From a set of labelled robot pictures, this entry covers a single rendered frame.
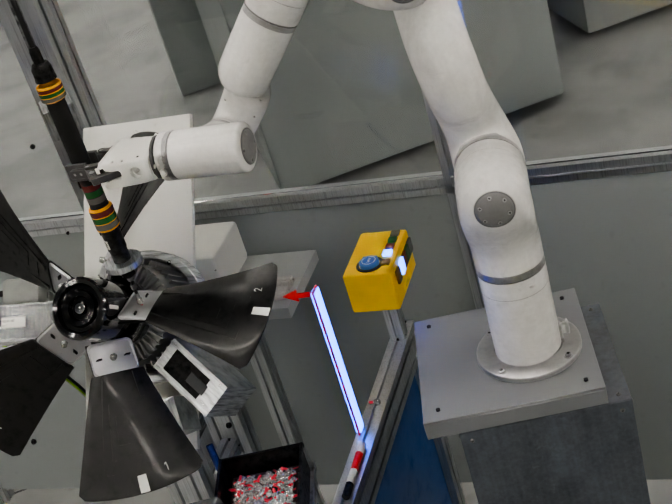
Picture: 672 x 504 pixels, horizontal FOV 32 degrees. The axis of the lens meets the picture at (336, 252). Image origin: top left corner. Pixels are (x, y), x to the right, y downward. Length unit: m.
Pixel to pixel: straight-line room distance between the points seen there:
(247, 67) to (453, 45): 0.32
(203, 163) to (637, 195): 1.11
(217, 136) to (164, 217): 0.57
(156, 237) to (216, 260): 0.32
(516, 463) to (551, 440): 0.08
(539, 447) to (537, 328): 0.21
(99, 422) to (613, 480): 0.93
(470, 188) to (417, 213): 0.92
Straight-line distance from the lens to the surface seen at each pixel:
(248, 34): 1.85
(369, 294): 2.32
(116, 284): 2.31
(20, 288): 2.55
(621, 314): 2.87
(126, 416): 2.22
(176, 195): 2.47
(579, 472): 2.17
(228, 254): 2.82
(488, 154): 1.91
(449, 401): 2.09
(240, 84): 1.88
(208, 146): 1.94
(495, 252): 1.98
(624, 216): 2.72
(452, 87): 1.85
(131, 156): 2.01
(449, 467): 2.72
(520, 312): 2.05
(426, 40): 1.84
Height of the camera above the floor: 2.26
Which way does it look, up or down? 30 degrees down
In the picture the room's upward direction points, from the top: 17 degrees counter-clockwise
